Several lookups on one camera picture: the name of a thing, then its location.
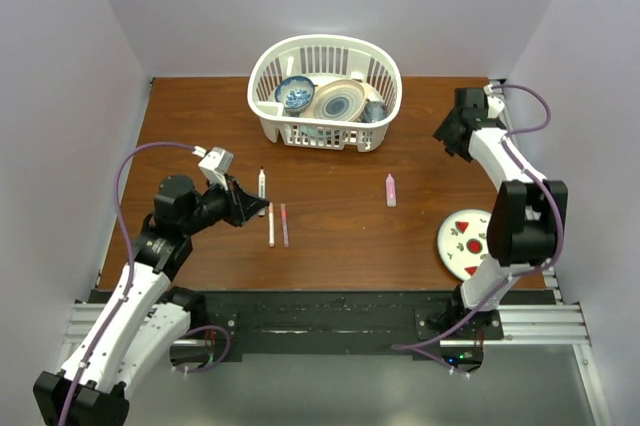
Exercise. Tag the beige blue plate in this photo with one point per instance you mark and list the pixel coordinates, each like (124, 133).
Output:
(339, 100)

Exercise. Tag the blue patterned bowl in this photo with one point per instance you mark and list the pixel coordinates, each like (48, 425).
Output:
(295, 93)

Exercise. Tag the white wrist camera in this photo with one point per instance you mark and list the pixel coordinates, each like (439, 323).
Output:
(214, 165)
(495, 102)

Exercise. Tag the dark blue cup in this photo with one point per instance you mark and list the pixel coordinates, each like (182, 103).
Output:
(373, 112)

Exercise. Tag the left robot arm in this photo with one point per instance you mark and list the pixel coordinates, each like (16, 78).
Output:
(144, 314)

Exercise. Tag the white pink pen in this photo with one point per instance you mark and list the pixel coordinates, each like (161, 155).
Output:
(271, 226)

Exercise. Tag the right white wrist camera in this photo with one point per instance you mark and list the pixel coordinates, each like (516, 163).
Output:
(495, 102)

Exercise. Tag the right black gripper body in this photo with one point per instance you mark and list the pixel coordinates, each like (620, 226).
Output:
(444, 133)

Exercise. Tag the white plastic basket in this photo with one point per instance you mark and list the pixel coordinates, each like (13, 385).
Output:
(324, 58)

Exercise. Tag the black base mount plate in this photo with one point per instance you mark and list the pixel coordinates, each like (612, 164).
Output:
(333, 323)

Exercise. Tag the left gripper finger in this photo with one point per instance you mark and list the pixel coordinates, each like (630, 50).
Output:
(241, 216)
(244, 203)

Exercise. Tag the watermelon pattern plate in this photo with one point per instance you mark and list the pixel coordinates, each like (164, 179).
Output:
(462, 241)

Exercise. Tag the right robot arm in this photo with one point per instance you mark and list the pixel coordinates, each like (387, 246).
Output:
(526, 228)

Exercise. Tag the red purple pen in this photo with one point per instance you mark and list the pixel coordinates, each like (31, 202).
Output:
(284, 223)

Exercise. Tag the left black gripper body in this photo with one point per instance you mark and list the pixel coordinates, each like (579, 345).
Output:
(218, 204)

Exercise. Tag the white black marker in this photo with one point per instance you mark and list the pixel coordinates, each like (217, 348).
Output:
(262, 189)

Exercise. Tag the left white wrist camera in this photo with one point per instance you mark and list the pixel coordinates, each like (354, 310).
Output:
(214, 165)

